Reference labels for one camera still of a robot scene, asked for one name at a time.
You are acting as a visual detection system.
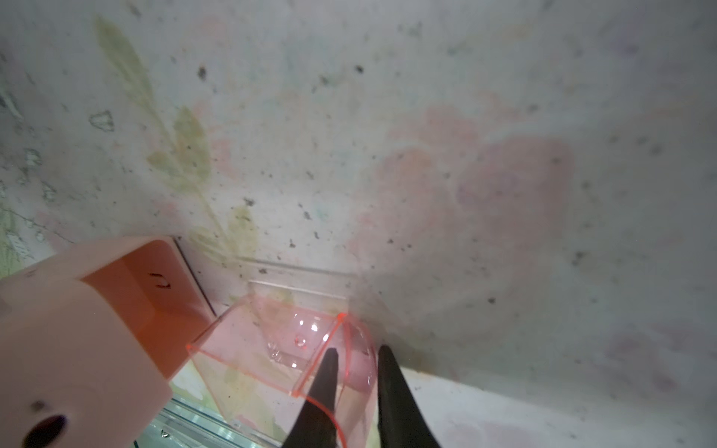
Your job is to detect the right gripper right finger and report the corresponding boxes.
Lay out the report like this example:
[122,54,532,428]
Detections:
[377,345,440,448]

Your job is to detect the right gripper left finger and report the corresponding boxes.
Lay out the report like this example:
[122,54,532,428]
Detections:
[282,348,339,448]

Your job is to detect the pink transparent tray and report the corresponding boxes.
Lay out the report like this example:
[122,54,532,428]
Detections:
[187,294,377,447]

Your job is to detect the pink pencil sharpener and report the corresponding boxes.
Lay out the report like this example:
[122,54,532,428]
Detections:
[1,237,215,447]

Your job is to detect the pink floral table mat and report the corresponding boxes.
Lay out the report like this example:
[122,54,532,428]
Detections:
[1,1,716,447]

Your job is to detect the aluminium mounting rail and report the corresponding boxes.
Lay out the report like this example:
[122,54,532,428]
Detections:
[130,397,280,448]

